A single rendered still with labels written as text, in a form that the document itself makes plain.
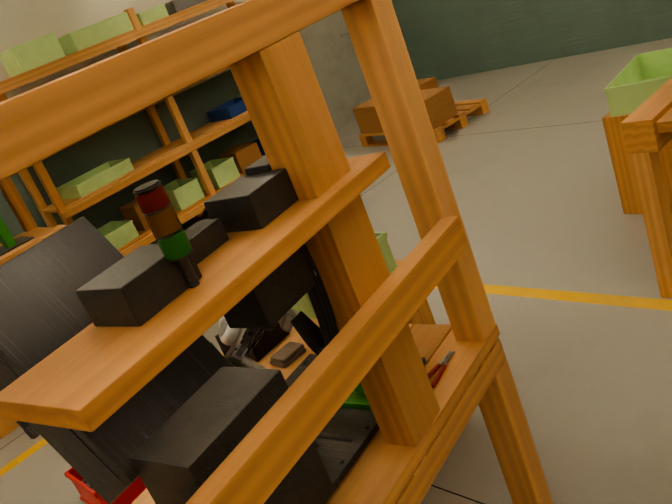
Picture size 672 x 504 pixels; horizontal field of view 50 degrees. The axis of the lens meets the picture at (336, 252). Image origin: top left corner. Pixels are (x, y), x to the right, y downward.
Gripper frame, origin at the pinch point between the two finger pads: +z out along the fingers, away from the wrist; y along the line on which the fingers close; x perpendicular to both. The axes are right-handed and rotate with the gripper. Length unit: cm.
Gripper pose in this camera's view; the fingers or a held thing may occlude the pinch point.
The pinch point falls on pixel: (239, 356)
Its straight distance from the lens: 179.3
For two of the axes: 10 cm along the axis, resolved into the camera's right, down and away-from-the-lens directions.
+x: 8.9, 4.6, -0.7
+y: 2.2, -5.5, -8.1
